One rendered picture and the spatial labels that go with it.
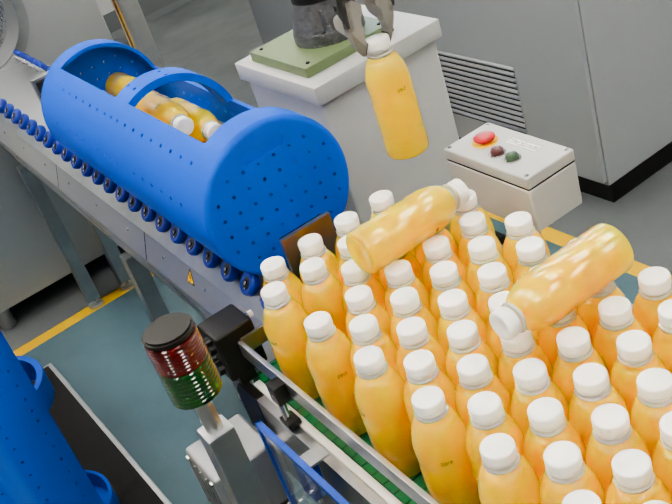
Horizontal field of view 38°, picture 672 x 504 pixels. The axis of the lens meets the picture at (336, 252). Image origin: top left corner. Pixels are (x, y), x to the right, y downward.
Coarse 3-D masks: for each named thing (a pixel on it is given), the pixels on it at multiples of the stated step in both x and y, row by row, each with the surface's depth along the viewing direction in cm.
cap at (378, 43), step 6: (372, 36) 148; (378, 36) 148; (384, 36) 147; (372, 42) 146; (378, 42) 146; (384, 42) 146; (390, 42) 147; (372, 48) 146; (378, 48) 146; (384, 48) 146; (372, 54) 147
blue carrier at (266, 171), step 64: (64, 64) 222; (128, 64) 235; (64, 128) 216; (128, 128) 186; (256, 128) 160; (320, 128) 167; (128, 192) 201; (192, 192) 163; (256, 192) 164; (320, 192) 171; (256, 256) 168
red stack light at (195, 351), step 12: (192, 336) 111; (180, 348) 110; (192, 348) 111; (204, 348) 114; (156, 360) 111; (168, 360) 111; (180, 360) 111; (192, 360) 112; (168, 372) 112; (180, 372) 112
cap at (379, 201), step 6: (378, 192) 158; (384, 192) 158; (390, 192) 157; (372, 198) 157; (378, 198) 157; (384, 198) 156; (390, 198) 156; (372, 204) 156; (378, 204) 156; (384, 204) 156; (390, 204) 156; (378, 210) 157
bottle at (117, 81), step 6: (120, 72) 233; (108, 78) 232; (114, 78) 230; (120, 78) 228; (126, 78) 227; (132, 78) 226; (108, 84) 231; (114, 84) 229; (120, 84) 226; (126, 84) 224; (108, 90) 232; (114, 90) 228; (120, 90) 226; (114, 96) 230
